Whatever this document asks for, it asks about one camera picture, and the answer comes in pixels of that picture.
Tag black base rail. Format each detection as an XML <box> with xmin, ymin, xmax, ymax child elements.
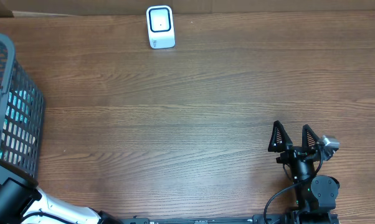
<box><xmin>119</xmin><ymin>214</ymin><xmax>340</xmax><ymax>224</ymax></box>

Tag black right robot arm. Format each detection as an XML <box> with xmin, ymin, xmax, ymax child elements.
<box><xmin>263</xmin><ymin>120</ymin><xmax>340</xmax><ymax>224</ymax></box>

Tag dark grey mesh basket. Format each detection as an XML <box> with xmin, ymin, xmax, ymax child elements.
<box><xmin>0</xmin><ymin>34</ymin><xmax>45</xmax><ymax>178</ymax></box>

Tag white barcode scanner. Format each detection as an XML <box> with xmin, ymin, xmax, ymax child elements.
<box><xmin>146</xmin><ymin>5</ymin><xmax>176</xmax><ymax>49</ymax></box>

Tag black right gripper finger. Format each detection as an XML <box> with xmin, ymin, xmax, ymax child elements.
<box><xmin>301</xmin><ymin>124</ymin><xmax>319</xmax><ymax>149</ymax></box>
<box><xmin>268</xmin><ymin>120</ymin><xmax>293</xmax><ymax>152</ymax></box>

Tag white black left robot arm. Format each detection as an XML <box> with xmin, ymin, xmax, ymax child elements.
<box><xmin>0</xmin><ymin>160</ymin><xmax>121</xmax><ymax>224</ymax></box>

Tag brown cardboard backboard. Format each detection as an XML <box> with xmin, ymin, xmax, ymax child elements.
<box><xmin>0</xmin><ymin>0</ymin><xmax>375</xmax><ymax>17</ymax></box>

